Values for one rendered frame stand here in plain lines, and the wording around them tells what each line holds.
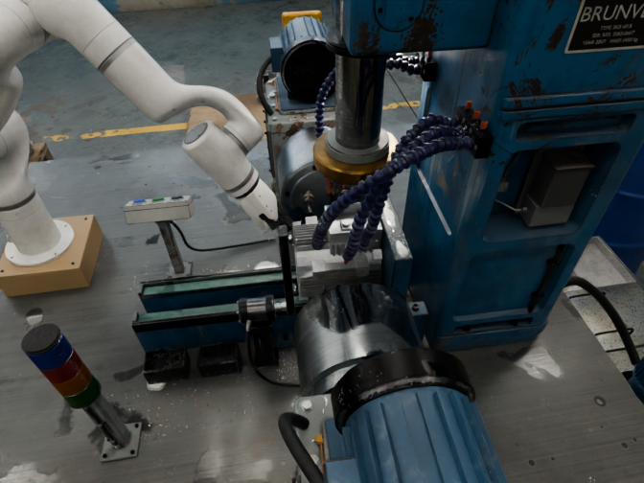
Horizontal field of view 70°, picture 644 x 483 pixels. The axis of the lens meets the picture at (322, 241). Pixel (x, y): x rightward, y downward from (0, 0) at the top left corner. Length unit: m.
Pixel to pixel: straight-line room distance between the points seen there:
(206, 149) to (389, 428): 0.64
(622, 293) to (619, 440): 0.96
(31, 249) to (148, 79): 0.77
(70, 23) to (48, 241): 0.76
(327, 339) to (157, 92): 0.56
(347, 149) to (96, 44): 0.48
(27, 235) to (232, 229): 0.59
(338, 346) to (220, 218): 0.92
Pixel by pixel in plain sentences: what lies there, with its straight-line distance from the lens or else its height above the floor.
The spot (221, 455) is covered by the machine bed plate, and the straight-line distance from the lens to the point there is 1.14.
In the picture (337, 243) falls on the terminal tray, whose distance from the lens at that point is 1.04.
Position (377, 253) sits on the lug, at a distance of 1.06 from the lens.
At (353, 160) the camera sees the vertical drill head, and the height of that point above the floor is 1.34.
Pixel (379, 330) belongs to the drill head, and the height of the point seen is 1.16.
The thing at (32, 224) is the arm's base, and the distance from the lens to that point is 1.51.
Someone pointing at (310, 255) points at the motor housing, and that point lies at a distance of 1.06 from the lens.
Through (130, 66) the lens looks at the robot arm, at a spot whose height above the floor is 1.50.
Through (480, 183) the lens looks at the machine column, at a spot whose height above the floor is 1.35.
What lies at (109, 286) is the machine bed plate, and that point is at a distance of 1.52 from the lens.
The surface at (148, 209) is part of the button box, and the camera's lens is 1.30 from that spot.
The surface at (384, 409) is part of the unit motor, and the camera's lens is 0.56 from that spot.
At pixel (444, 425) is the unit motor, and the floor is 1.35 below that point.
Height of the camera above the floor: 1.84
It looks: 44 degrees down
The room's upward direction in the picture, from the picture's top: 1 degrees counter-clockwise
